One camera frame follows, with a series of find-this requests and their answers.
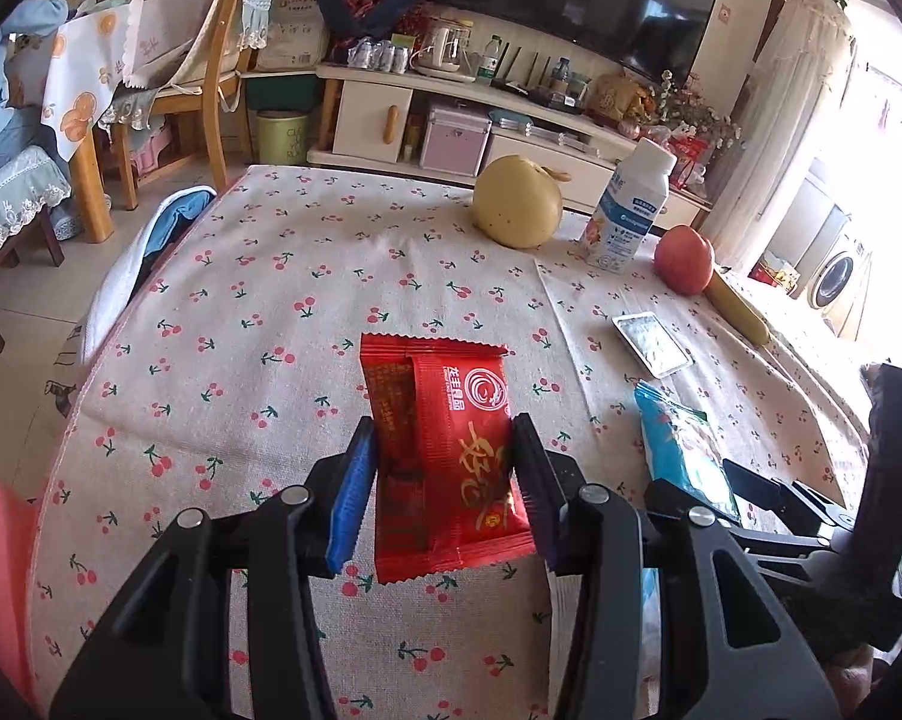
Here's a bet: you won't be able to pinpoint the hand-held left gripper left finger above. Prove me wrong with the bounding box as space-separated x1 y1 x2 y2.
49 414 378 720

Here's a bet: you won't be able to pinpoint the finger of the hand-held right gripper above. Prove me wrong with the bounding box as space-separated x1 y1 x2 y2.
642 478 827 563
721 457 857 537

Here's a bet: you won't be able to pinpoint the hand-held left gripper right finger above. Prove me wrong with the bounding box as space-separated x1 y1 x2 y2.
511 412 831 720

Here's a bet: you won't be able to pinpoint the red gold-print snack packet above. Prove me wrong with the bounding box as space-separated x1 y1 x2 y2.
359 332 536 586

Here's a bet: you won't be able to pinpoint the person's right hand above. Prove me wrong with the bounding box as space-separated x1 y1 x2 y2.
822 649 883 720

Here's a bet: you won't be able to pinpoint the blue cartoon snack packet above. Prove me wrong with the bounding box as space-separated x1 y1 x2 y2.
634 381 741 522

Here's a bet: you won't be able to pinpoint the yellow banana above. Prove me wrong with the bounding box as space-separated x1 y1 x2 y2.
709 270 773 346

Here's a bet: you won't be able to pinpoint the cherry print tablecloth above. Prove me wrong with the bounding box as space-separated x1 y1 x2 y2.
26 163 894 720

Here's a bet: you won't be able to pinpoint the white washing machine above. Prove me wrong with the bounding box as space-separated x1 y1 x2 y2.
807 225 876 316

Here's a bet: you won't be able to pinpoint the red apple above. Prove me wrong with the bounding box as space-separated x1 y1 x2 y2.
653 226 716 296

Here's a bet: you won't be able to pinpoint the white milk bottle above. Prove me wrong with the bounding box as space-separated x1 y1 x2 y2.
582 137 678 273

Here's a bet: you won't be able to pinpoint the yellow pear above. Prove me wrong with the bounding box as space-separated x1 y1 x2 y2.
472 154 572 250

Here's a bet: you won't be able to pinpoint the blue and white cloth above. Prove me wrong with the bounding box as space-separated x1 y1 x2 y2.
82 186 218 365

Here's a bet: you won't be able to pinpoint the red gift packets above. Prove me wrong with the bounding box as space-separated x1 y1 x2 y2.
668 131 711 185

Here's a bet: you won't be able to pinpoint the pink storage case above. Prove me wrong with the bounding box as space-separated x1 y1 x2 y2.
421 106 493 177

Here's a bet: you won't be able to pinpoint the green waste bin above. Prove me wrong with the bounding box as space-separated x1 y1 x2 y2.
256 111 311 166

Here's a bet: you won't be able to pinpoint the white TV cabinet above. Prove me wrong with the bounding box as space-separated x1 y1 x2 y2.
307 64 714 211

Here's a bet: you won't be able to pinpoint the dried flower arrangement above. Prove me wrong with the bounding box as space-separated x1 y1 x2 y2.
646 71 744 158

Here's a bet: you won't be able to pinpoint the brown gift bag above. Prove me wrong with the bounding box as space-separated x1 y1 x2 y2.
593 75 647 125

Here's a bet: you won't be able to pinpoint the air conditioner with lace cover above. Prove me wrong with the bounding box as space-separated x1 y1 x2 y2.
709 0 857 271

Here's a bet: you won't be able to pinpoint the wooden chair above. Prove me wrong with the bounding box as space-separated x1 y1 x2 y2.
109 0 253 211

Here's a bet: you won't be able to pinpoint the green label water bottle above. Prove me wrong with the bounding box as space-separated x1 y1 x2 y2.
475 34 502 85

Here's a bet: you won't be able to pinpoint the row of small silver bottles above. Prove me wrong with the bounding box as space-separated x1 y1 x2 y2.
347 37 410 74

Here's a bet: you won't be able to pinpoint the chair with lace seat cover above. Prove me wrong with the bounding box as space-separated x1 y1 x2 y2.
0 146 73 353

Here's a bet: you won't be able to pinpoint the glass electric kettle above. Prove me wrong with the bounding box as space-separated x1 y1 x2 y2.
413 19 478 83

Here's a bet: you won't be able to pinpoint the white paper bag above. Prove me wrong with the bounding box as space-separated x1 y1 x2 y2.
257 0 330 68

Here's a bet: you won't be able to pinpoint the orange print tablecloth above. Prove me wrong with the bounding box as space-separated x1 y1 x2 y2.
40 7 133 162

